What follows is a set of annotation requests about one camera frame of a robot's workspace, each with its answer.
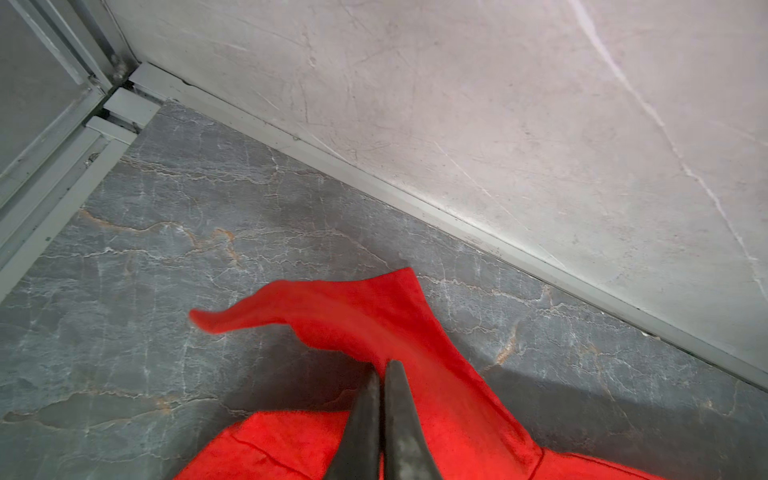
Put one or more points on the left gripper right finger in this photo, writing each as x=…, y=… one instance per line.
x=406, y=453

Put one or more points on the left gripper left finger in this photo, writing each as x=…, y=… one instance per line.
x=359, y=451

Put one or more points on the bright red t-shirt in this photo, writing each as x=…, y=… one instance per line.
x=469, y=432

